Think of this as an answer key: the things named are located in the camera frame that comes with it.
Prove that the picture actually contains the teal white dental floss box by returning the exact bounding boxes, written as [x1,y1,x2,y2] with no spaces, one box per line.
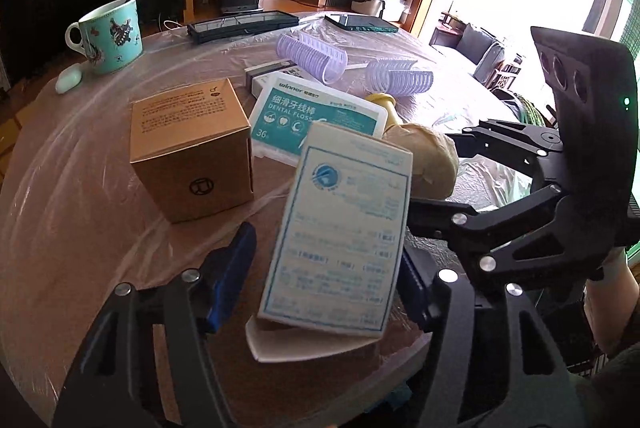
[249,75,390,169]

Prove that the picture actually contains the black rectangular tray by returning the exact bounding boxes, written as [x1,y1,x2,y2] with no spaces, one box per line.
[187,10,300,44]

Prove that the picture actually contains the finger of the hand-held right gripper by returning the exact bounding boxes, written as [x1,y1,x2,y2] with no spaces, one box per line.
[444,119,566,181]
[406,185,623,296]

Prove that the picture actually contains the wooden low cabinet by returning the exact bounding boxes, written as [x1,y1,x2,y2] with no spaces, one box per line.
[145,0,331,31]

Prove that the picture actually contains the teal patterned mug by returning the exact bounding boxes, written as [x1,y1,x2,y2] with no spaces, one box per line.
[65,0,143,76]

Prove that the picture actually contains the small black box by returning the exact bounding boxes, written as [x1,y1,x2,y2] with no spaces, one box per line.
[244,59,296,87]

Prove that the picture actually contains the grey sofa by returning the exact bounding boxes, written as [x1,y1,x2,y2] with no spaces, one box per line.
[431,22,506,83]

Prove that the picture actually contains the brown cardboard box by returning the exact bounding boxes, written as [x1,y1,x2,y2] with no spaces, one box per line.
[129,78,255,223]

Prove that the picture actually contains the person's right forearm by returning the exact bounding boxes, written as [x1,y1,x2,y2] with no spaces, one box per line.
[575,250,640,428]

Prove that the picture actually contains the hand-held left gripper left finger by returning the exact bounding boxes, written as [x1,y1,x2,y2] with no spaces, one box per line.
[52,222,258,428]

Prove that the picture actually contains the white blue-print medicine box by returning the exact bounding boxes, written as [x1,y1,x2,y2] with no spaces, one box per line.
[257,122,415,339]

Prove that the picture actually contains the white paper scrap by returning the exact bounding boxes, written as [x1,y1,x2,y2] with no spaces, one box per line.
[244,315,386,364]

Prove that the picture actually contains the purple hair roller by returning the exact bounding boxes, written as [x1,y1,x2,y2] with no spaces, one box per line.
[364,58,435,97]
[276,32,348,84]

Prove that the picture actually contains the teal tablet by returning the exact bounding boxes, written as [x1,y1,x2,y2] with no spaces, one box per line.
[324,14,400,34]

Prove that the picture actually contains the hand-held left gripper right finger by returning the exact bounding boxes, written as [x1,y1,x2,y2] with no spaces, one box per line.
[400,243,586,428]

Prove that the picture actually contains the long white carton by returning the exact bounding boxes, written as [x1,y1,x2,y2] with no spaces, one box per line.
[251,66,321,99]

